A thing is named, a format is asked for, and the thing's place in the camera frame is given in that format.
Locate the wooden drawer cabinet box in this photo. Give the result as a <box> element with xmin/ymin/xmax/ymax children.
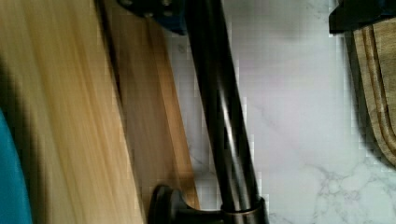
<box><xmin>1</xmin><ymin>0</ymin><xmax>146</xmax><ymax>224</ymax></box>

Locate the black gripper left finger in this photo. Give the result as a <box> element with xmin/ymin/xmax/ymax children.
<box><xmin>116</xmin><ymin>0</ymin><xmax>187</xmax><ymax>35</ymax></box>

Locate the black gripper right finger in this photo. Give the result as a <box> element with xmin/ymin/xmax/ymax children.
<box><xmin>329</xmin><ymin>0</ymin><xmax>396</xmax><ymax>34</ymax></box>

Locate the wooden cutting board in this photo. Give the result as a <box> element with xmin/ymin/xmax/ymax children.
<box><xmin>353</xmin><ymin>19</ymin><xmax>396</xmax><ymax>165</ymax></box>

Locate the teal plate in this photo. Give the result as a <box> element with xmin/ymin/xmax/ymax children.
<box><xmin>0</xmin><ymin>113</ymin><xmax>33</xmax><ymax>224</ymax></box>

